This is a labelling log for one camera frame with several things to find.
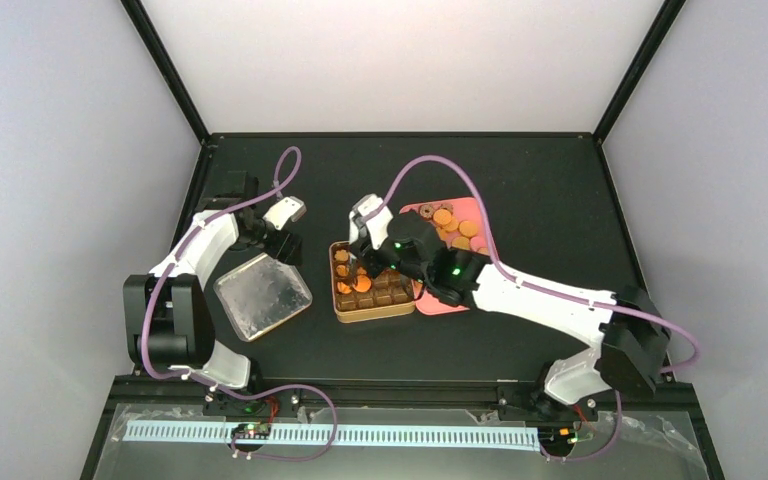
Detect pink plastic tray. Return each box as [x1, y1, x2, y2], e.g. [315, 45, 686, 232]
[398, 197, 492, 316]

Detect gold cookie tin box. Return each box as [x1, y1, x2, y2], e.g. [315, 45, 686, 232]
[328, 242, 416, 324]

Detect orange cookie third row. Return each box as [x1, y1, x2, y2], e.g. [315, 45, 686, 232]
[336, 282, 353, 295]

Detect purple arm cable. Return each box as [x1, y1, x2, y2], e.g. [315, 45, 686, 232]
[364, 155, 701, 462]
[140, 145, 339, 464]

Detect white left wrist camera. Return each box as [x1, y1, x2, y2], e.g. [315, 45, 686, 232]
[263, 196, 307, 230]

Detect light blue slotted cable duct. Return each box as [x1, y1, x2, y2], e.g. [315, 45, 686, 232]
[121, 420, 540, 452]

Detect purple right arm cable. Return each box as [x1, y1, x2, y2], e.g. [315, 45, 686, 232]
[364, 155, 701, 462]

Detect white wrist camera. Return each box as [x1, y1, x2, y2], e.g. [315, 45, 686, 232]
[263, 196, 307, 230]
[348, 194, 393, 250]

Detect silver tin lid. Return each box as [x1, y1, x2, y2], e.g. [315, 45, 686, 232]
[214, 253, 313, 342]

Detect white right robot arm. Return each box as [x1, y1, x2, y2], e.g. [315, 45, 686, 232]
[349, 210, 670, 419]

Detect round waffle cookie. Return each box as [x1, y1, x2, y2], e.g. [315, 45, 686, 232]
[352, 274, 372, 293]

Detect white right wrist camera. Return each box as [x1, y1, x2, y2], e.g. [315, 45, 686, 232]
[348, 194, 393, 250]

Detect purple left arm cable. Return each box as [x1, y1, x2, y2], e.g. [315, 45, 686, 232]
[140, 145, 339, 464]

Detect chocolate sprinkled donut cookie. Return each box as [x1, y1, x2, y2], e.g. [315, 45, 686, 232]
[418, 204, 436, 220]

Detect black enclosure frame post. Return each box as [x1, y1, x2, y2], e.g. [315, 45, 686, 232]
[120, 0, 210, 144]

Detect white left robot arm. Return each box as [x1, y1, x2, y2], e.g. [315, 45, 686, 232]
[123, 175, 306, 390]

